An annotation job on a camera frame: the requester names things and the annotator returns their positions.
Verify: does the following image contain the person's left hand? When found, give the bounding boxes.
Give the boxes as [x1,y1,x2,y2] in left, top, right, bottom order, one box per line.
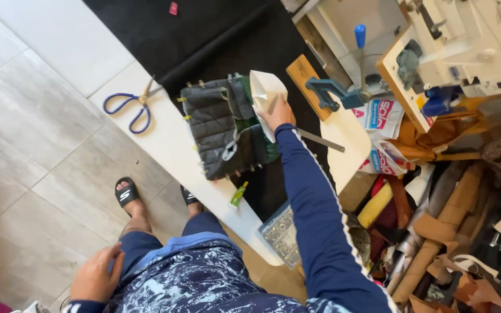
[70,243,125,303]

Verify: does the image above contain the person's right hand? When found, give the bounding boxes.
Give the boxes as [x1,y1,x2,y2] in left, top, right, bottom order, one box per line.
[257,94,297,133]

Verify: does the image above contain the white paper pattern piece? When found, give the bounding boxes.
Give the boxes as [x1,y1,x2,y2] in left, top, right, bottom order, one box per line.
[249,70,289,143]

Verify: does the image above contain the metal ruler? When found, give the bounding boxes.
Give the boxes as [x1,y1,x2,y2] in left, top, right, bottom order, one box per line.
[268,94,346,153]

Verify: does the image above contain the wooden board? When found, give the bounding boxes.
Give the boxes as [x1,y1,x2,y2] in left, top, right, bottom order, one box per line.
[286,54,334,122]

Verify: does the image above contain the grey quilted clipped bag panel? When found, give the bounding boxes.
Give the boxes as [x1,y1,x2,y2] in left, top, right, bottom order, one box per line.
[177,73,282,181]

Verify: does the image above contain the blue-grey hand press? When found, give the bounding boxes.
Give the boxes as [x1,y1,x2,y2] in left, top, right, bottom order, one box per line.
[304,24,373,112]

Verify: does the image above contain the green glue tube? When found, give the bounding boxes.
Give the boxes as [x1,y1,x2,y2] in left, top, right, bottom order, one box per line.
[228,181,249,210]

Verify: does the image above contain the black felt cloth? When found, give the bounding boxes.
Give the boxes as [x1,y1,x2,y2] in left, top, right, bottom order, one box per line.
[83,0,337,223]

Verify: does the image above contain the white printed plastic bag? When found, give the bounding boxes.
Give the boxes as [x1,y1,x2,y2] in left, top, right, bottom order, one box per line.
[351,97,406,141]
[358,139,417,176]

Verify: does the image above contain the black slide sandal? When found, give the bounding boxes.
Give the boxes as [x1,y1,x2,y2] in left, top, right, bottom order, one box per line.
[114,176,141,209]
[179,185,202,207]

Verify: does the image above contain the clear box of metal eyelets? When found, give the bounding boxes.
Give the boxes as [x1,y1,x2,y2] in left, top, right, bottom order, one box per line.
[258,203,302,270]

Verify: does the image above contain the grey rag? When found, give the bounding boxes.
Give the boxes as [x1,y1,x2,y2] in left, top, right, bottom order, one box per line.
[396,49,421,91]

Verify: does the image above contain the brown leather piece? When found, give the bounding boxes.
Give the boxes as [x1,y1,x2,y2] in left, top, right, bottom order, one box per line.
[389,95,497,162]

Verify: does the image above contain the white industrial sewing machine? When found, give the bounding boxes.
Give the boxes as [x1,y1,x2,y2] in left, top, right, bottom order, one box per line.
[376,0,501,134]

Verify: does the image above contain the heap of leather rolls and scraps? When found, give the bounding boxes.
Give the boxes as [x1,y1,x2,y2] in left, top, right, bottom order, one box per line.
[337,126,501,313]

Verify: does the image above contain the blue-handled scissors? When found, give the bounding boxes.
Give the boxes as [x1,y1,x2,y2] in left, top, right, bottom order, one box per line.
[103,76,164,135]

